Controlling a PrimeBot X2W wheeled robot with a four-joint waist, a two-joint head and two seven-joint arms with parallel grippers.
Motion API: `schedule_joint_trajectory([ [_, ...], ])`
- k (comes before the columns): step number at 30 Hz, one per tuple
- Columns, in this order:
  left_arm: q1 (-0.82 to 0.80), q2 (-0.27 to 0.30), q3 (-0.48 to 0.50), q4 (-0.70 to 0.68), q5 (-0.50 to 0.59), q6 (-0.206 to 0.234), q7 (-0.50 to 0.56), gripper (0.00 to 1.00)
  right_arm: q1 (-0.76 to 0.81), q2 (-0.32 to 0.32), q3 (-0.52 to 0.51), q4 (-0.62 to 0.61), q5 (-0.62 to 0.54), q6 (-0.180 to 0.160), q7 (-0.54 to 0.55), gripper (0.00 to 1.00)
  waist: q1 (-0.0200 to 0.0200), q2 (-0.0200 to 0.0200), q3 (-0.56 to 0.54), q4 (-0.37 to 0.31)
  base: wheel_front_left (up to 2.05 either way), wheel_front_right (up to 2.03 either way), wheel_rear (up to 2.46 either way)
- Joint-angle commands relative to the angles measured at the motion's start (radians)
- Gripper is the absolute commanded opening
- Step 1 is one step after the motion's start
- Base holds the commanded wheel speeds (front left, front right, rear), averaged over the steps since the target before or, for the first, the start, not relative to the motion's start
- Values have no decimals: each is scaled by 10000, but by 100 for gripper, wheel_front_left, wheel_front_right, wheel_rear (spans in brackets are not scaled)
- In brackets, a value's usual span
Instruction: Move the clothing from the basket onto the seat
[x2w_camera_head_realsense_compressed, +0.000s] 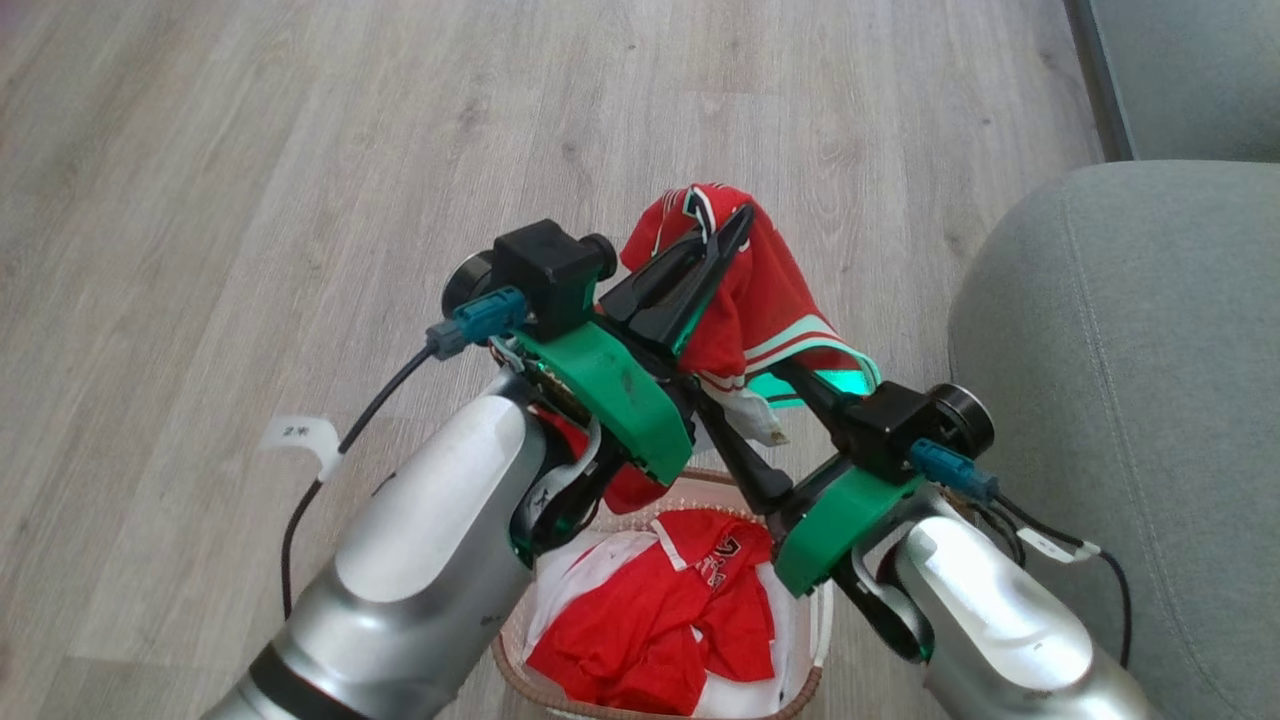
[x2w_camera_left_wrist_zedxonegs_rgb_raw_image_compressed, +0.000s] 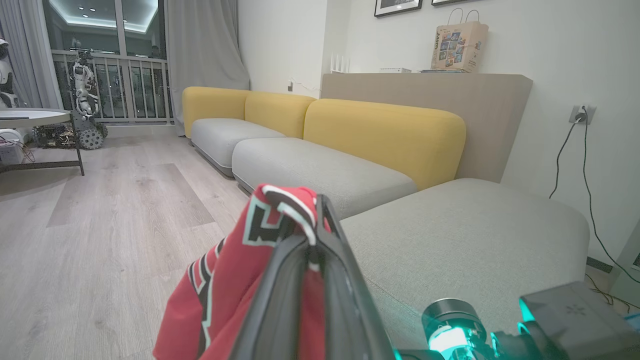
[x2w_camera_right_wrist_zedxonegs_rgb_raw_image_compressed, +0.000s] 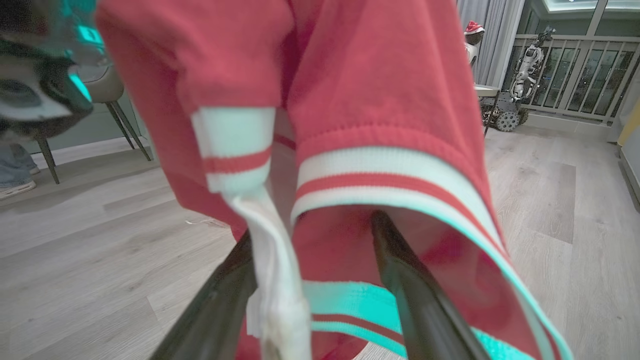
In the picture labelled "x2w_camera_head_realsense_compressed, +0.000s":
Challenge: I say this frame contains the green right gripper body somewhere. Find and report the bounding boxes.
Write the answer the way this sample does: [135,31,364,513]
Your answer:
[775,468,927,599]

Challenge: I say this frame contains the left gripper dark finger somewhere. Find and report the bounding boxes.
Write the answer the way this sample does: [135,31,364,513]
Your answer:
[598,230,717,324]
[638,203,756,357]

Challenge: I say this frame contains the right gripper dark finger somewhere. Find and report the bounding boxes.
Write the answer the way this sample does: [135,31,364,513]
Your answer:
[698,395,794,514]
[770,360,853,433]

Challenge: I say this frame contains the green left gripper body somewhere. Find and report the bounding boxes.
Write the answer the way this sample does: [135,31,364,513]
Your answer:
[512,318,696,489]

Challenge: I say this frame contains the red jersey striped trim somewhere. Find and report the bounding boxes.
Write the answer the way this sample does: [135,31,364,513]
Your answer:
[605,183,881,513]

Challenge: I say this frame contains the red jersey number print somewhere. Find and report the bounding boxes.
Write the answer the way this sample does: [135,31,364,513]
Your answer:
[525,508,779,716]

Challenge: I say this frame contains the cream laundry basket brown rim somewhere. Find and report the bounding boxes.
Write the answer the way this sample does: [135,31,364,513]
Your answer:
[490,468,836,720]

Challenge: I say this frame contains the grey sofa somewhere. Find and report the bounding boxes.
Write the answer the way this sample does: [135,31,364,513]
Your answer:
[948,160,1280,720]

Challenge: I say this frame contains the grey upholstered sofa panel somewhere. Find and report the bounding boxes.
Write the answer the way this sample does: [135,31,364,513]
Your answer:
[1065,0,1280,163]

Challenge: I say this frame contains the blue right cable connector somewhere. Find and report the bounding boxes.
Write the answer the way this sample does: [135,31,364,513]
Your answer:
[910,440,999,501]

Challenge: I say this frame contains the blue cable connector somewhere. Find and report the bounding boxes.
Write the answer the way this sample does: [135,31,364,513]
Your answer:
[910,440,999,501]
[428,287,528,359]

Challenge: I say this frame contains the blue left cable connector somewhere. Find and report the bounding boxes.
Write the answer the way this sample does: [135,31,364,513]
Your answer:
[428,287,528,359]

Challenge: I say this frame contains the white right cable tag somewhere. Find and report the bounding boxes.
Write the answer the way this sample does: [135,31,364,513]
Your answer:
[1015,528,1101,563]

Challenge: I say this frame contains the white cable tag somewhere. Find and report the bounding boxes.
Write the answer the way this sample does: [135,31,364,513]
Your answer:
[1015,528,1101,563]
[262,415,343,481]

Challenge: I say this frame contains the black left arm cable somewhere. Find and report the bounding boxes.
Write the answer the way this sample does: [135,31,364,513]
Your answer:
[282,345,441,621]

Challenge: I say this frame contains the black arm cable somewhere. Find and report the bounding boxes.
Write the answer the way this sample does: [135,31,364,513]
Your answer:
[990,495,1133,669]
[282,345,441,621]

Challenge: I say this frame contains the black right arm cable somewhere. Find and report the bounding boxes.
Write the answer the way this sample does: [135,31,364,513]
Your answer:
[990,495,1133,669]

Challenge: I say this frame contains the white left cable tag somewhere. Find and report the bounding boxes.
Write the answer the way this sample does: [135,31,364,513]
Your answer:
[262,415,343,481]

